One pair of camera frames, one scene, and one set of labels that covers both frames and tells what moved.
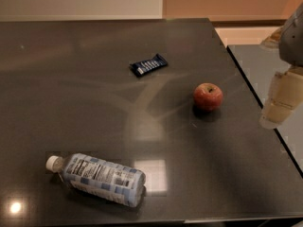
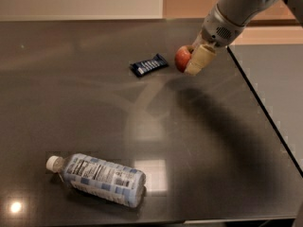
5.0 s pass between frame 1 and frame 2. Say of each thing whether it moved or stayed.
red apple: moved
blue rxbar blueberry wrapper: stayed
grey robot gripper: moved
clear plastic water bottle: stayed
